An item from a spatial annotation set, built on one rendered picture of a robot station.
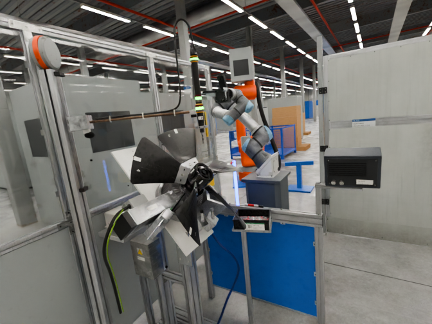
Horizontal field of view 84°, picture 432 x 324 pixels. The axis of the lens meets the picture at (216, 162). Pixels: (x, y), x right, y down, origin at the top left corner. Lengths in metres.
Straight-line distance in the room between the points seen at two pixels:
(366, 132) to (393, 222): 0.99
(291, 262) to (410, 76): 2.01
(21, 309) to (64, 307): 0.23
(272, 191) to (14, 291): 1.58
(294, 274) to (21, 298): 1.55
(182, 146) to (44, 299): 1.10
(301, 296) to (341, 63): 2.17
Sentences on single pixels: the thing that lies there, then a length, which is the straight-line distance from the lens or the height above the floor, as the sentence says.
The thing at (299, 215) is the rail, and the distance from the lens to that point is 1.60.
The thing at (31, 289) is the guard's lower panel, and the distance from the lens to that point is 1.69.
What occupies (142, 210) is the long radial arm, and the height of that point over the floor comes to 1.12.
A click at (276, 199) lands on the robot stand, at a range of 1.84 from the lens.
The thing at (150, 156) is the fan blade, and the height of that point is 1.34.
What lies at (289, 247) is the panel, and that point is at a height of 0.61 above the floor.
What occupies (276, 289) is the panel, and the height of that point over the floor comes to 0.25.
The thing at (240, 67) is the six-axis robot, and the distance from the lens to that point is 5.15.
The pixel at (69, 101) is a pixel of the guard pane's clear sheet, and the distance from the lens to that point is 1.68.
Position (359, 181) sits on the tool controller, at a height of 1.08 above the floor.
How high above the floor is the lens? 1.49
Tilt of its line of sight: 11 degrees down
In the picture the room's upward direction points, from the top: 6 degrees counter-clockwise
